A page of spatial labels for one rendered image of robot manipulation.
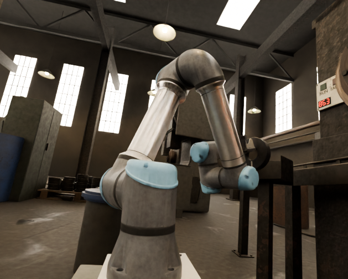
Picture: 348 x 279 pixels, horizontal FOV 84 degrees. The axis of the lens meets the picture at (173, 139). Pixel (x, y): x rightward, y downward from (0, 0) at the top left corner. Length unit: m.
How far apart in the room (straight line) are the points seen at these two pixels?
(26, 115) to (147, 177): 3.30
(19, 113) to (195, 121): 2.70
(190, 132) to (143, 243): 2.94
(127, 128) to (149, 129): 10.27
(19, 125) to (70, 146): 7.70
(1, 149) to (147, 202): 3.04
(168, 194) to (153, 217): 0.05
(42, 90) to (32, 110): 8.95
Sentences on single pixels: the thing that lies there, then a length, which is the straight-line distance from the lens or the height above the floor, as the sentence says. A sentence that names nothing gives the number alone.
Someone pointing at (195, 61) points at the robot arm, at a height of 0.90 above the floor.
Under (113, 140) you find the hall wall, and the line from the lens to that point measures 10.78.
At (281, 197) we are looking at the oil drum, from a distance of 3.79.
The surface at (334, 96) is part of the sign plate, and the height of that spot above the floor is 1.11.
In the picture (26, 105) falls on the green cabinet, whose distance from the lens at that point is 3.66.
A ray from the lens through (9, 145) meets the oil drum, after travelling 3.37.
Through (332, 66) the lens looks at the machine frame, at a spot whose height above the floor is 1.32.
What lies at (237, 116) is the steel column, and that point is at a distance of 8.31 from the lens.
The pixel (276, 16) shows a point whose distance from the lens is 10.46.
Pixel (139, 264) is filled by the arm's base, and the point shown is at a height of 0.40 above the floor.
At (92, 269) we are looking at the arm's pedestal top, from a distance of 0.63.
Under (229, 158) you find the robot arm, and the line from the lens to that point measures 0.62.
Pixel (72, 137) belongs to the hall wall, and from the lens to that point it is 11.26.
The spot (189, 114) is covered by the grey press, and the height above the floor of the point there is 1.64.
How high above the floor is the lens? 0.55
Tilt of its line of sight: 11 degrees up
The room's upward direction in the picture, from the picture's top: 6 degrees clockwise
